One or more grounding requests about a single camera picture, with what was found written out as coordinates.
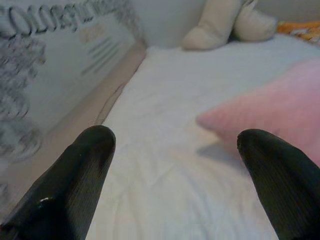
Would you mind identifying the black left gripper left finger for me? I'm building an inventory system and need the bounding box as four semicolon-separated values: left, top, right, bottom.
0;125;117;240

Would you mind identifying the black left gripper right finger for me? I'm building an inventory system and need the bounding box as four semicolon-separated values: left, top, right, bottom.
236;128;320;240

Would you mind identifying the pink pillow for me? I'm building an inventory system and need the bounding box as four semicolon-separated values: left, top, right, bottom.
196;57;320;171

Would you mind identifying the grey ornament printed headboard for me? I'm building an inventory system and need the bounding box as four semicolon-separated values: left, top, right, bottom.
0;0;145;163

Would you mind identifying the white quilted mattress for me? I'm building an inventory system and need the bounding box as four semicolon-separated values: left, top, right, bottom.
82;34;320;240

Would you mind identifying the yellow cartoon print blanket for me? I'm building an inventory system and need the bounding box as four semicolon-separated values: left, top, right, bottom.
276;21;320;42

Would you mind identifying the cream plush toy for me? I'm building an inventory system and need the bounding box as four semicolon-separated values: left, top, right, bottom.
181;0;278;51

